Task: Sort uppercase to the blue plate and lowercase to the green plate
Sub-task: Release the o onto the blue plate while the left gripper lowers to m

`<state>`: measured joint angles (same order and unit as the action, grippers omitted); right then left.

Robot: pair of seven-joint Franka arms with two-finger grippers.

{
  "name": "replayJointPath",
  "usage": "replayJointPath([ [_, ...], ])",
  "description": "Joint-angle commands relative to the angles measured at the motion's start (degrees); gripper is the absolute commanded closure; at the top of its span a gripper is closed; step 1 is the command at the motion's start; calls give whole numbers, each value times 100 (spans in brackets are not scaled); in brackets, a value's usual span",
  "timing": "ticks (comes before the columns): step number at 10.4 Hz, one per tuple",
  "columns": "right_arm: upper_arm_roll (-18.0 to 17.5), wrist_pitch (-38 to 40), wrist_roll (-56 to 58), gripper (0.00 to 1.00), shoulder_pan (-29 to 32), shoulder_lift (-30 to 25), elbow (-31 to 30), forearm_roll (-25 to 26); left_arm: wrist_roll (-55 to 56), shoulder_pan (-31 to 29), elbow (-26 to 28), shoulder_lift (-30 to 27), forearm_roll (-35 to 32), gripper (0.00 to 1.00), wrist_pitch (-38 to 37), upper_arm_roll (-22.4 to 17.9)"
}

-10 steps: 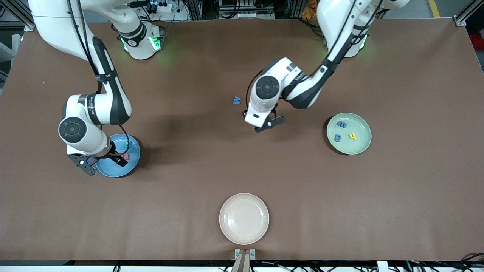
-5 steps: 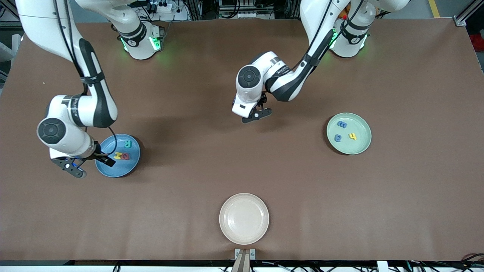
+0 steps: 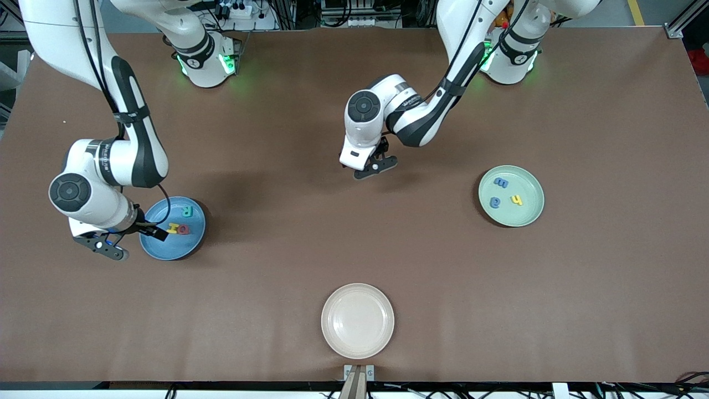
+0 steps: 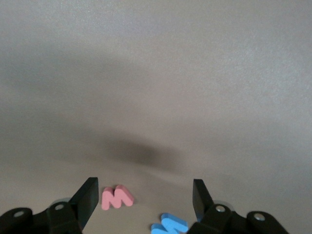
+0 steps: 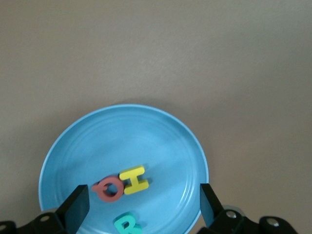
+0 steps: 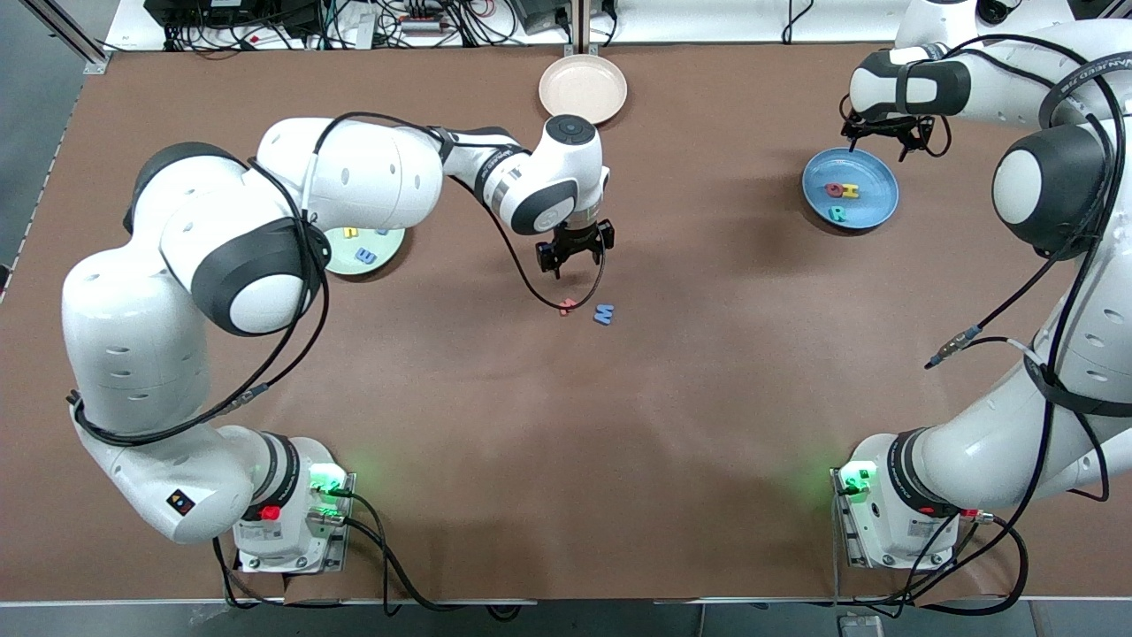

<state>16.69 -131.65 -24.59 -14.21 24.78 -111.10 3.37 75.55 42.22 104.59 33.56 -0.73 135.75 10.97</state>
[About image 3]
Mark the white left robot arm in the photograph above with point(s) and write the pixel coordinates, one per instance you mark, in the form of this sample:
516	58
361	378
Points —
460	27

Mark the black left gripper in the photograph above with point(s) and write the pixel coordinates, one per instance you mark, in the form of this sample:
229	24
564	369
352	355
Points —
383	147

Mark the blue plate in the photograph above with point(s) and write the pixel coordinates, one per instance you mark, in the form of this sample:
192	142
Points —
177	246

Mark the white power strip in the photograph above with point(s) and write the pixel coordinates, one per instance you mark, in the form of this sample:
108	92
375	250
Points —
238	9

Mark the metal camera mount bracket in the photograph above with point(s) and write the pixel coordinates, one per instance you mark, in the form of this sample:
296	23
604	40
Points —
359	377

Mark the white tag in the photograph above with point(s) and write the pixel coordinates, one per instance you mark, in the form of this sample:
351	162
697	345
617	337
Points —
560	390

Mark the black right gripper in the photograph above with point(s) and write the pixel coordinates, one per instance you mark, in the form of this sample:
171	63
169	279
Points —
145	226

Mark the equipment rack shelf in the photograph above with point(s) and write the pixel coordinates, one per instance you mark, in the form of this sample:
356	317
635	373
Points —
360	16

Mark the red uppercase letter Q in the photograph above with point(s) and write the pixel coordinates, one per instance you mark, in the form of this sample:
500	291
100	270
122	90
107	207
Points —
186	229

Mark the green plate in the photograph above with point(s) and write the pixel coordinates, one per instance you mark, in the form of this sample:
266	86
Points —
520	216

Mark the blue lowercase letter m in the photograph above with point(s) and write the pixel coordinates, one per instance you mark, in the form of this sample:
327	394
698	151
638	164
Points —
501	182

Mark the brown table mat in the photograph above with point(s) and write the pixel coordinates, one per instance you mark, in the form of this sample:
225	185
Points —
498	305

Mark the teal uppercase letter R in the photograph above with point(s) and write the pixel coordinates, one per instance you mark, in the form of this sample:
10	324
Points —
188	211

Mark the beige plate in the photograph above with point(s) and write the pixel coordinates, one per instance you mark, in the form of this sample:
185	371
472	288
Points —
358	321

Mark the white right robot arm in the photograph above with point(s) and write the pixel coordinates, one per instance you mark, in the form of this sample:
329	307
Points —
88	205

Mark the aluminium frame profile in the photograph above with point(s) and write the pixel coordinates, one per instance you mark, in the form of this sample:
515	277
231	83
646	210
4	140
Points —
677	25

